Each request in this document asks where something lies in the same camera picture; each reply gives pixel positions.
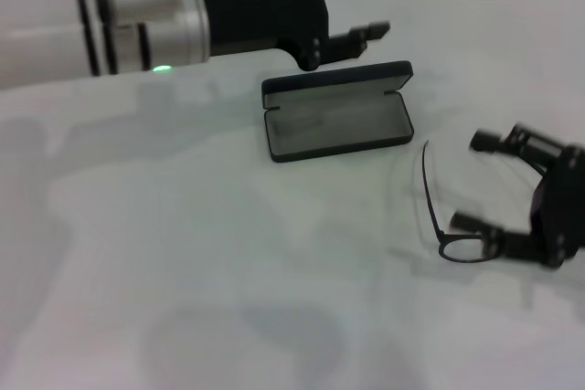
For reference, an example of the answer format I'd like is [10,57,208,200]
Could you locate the black glasses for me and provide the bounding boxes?
[420,139,548,266]

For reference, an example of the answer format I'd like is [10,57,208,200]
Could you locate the black glasses case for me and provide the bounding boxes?
[261,59,415,164]

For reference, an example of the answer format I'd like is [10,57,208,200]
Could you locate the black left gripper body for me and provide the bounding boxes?
[201,0,330,73]

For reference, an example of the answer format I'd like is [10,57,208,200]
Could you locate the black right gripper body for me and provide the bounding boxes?
[529,142,585,269]

